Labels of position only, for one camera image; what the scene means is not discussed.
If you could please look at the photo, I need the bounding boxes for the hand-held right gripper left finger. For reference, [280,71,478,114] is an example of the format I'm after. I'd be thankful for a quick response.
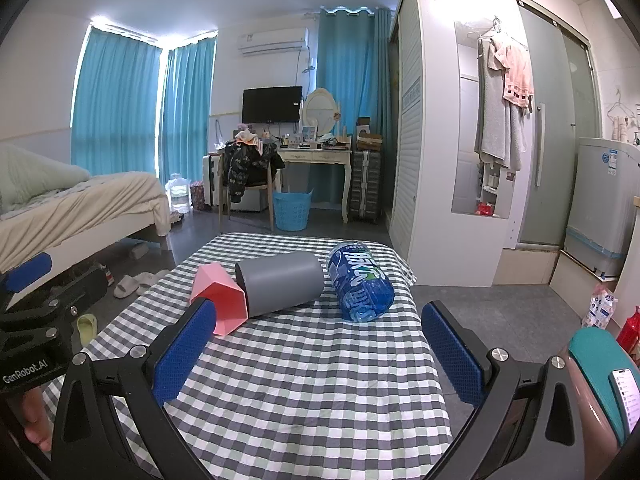
[50,296,221,480]

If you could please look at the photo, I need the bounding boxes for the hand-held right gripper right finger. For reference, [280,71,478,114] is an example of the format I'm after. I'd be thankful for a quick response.
[421,301,603,480]

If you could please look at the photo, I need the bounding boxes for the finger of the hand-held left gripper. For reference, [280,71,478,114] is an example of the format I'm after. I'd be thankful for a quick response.
[0,253,53,306]
[0,264,110,356]

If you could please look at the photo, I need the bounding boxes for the grey cup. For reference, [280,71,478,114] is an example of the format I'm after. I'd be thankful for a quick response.
[235,251,325,318]

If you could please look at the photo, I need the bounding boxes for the pink hexagonal cup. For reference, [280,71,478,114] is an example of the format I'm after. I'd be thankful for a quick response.
[190,263,249,337]

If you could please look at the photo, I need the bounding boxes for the person's left hand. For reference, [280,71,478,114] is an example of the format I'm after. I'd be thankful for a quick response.
[20,389,54,461]

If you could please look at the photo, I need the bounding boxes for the green slipper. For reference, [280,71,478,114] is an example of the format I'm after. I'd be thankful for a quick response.
[76,313,97,346]

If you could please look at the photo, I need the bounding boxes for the white slippers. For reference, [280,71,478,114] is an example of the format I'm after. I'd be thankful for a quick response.
[113,270,171,299]

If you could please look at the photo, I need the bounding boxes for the bed with beige sheet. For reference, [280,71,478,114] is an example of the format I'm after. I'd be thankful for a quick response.
[0,142,173,281]

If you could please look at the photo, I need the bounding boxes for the pale green quilt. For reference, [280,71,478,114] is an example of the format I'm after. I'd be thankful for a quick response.
[0,142,92,211]

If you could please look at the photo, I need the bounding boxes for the blue label water bottle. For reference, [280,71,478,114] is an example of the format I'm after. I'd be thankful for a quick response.
[327,241,395,322]

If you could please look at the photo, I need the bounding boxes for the grey white checkered tablecloth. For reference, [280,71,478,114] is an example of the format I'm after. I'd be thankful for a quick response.
[42,232,453,480]

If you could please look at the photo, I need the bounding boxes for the clear water jug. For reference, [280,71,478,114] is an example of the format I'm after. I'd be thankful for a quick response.
[166,173,193,215]

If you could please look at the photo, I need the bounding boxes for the teal cushion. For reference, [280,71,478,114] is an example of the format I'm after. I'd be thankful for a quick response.
[567,327,640,448]

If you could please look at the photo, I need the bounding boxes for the white printed packet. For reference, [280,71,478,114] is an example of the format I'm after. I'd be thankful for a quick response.
[582,283,619,331]

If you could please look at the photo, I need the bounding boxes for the white suitcase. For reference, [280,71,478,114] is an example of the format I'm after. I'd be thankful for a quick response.
[202,154,224,208]

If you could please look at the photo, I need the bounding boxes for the wooden chair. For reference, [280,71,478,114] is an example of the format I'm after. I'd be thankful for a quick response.
[218,160,277,233]

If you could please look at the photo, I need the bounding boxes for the blue laundry basket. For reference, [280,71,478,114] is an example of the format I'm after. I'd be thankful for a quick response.
[272,189,314,232]

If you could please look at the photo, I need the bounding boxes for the red bottle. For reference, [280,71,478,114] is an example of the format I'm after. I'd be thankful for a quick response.
[615,306,640,362]

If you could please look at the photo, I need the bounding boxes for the smartphone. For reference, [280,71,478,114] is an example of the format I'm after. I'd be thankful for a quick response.
[608,367,640,434]

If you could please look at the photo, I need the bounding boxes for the wide teal curtain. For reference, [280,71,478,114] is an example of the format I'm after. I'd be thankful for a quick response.
[71,25,164,181]

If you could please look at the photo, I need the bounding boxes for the dark ribbed suitcase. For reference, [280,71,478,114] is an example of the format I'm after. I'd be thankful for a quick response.
[348,149,382,225]

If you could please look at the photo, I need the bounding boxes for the dark patterned jacket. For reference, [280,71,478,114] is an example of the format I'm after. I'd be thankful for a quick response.
[222,139,285,197]

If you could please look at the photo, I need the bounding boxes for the white washing machine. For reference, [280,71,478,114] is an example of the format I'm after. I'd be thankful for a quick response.
[563,137,640,281]

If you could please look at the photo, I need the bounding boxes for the narrow teal curtain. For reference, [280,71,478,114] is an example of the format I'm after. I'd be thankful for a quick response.
[158,37,217,187]

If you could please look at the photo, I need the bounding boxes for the frosted glass door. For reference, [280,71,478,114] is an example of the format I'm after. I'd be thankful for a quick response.
[515,0,602,251]

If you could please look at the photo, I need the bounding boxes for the white wardrobe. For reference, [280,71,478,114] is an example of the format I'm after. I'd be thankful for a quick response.
[387,0,528,287]

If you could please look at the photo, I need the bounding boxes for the cardboard box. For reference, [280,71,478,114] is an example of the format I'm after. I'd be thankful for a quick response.
[355,117,384,151]

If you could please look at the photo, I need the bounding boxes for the cream dressing table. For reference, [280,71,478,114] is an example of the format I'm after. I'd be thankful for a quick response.
[276,145,354,224]

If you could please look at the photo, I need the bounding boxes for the grey hanging garment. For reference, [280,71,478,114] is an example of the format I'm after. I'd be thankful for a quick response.
[474,35,525,170]

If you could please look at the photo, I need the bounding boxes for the black television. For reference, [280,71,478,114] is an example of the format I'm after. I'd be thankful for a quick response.
[242,86,303,124]

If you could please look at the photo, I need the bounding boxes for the oval white mirror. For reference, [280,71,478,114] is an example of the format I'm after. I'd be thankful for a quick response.
[302,88,338,136]

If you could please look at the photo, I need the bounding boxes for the pink hanging garment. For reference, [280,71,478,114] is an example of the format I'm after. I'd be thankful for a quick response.
[489,32,535,114]

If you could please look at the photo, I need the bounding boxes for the tall teal curtain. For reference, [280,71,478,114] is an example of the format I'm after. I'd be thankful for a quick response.
[315,7,394,207]

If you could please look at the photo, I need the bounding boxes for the white air conditioner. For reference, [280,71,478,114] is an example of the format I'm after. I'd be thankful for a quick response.
[236,28,310,57]

